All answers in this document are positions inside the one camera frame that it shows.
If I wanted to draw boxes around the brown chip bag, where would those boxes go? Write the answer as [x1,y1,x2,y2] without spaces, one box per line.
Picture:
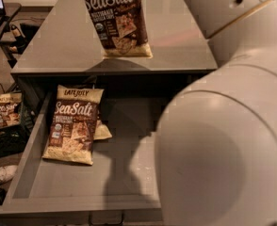
[42,86,103,165]
[84,0,153,57]

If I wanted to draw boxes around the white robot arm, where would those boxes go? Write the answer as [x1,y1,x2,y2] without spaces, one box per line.
[155,0,277,226]

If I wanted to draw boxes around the open grey top drawer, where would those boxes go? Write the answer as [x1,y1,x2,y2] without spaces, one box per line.
[0,94,167,226]

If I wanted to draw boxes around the black plastic crate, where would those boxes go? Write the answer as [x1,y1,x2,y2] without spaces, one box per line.
[0,103,34,157]

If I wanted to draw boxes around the white shoe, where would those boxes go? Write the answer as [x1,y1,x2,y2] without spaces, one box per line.
[0,165,17,183]

